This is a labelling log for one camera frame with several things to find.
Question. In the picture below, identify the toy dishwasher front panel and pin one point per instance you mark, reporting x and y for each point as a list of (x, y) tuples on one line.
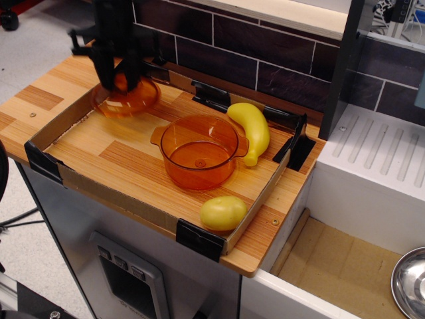
[(138, 284)]

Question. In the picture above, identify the cardboard fence with black tape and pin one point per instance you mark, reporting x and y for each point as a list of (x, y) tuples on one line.
[(113, 162)]

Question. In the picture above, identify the white toy sink unit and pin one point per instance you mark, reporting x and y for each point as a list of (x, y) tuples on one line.
[(361, 210)]

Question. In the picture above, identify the yellow toy banana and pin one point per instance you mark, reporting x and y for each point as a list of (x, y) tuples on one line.
[(256, 129)]

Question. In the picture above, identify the orange transparent plastic pot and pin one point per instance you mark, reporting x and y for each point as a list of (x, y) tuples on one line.
[(199, 152)]

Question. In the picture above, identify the orange transparent pot lid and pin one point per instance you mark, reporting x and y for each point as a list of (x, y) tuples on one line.
[(121, 102)]

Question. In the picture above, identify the yellow toy potato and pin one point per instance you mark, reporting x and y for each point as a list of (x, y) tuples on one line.
[(223, 213)]

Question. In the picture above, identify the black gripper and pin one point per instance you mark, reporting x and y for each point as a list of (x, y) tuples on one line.
[(114, 34)]

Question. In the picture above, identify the silver metal bowl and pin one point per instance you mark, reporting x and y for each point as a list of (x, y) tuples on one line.
[(407, 283)]

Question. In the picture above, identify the black vertical post right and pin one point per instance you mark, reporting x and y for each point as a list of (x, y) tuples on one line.
[(337, 99)]

